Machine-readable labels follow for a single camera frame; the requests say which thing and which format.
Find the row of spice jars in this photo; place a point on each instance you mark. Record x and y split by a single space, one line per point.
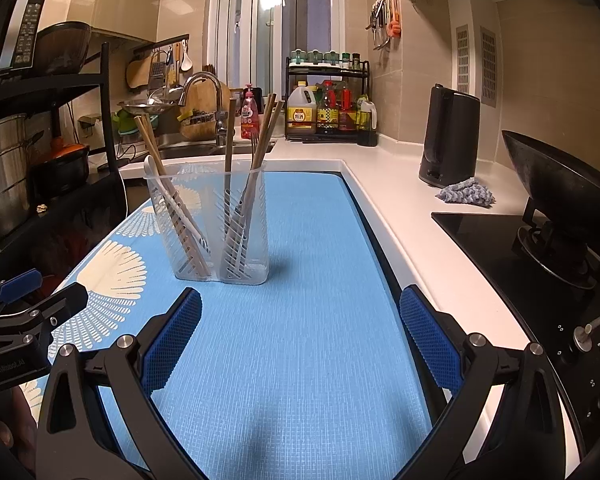
320 56

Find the black pot orange lid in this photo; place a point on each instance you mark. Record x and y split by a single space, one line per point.
60 170

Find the white-capped oil dispenser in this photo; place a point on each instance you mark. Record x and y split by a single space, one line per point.
367 120

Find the wall outlet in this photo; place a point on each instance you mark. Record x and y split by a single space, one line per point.
87 126

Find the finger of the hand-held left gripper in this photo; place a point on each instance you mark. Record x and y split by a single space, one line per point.
65 302
20 282

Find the steel colander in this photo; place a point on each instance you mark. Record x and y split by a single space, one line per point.
147 107

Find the yellow-label sauce bottle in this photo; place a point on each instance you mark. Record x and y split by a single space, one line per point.
325 115

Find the dark bowl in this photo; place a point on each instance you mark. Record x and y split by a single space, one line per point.
62 47

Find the hanging kitchen utensils on wall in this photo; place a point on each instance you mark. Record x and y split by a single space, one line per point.
377 25

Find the microwave oven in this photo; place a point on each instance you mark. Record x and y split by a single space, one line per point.
27 30

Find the chrome faucet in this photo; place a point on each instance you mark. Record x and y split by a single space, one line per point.
200 76

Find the person's left hand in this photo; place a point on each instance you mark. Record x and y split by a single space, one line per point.
10 425

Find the blue dish cloth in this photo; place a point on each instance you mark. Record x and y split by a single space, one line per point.
465 194

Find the metal grater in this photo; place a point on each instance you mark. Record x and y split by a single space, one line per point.
157 77

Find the black wall utensil rail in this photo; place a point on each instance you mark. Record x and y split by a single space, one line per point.
160 44

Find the white ladle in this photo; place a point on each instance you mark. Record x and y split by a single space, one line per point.
186 64

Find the narrow wall vent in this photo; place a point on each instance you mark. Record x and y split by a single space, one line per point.
462 60

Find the green basin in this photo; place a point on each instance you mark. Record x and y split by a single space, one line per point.
125 125

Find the pink dish soap bottle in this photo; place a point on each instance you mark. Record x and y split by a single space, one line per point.
250 117

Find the black shelf rack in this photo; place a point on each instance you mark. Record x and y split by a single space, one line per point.
109 110

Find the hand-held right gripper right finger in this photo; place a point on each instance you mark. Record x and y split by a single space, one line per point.
430 340

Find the clear plastic utensil holder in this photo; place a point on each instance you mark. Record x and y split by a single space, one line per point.
250 270

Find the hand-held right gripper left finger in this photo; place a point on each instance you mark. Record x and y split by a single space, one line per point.
172 340

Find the wide wall vent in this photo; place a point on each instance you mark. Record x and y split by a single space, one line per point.
488 65

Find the silver stove knob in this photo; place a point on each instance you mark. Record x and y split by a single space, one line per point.
582 337

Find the steel stockpot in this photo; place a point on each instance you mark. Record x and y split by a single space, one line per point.
2 170

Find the blue shell-print mat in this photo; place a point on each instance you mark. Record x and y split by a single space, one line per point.
320 270

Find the steel sink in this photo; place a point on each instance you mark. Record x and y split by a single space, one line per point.
190 149

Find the hanging wooden cutting board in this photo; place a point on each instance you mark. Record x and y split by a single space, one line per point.
137 75

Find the black gas stove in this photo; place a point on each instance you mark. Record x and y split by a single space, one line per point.
480 240

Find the black wok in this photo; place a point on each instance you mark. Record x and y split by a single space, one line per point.
555 180

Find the window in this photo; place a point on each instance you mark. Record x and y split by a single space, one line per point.
265 20

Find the black spice rack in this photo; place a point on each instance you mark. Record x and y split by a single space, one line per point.
325 136

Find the faucet sponge basket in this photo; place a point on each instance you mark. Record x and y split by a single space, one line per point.
197 119

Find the black electric kettle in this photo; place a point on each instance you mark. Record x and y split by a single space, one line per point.
450 135

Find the round wooden cutting board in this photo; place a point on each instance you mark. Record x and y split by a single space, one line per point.
200 105

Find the red sauce bottle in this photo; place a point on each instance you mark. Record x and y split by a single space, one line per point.
345 110

